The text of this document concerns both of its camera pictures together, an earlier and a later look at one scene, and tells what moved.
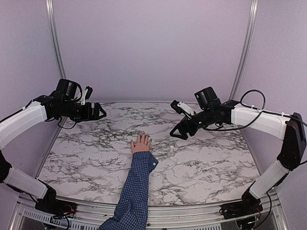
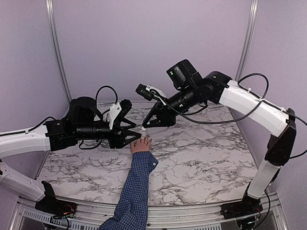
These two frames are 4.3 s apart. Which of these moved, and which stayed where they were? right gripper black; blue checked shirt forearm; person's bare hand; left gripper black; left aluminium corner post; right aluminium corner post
Moved: right gripper black; left gripper black
Stayed: person's bare hand; blue checked shirt forearm; right aluminium corner post; left aluminium corner post
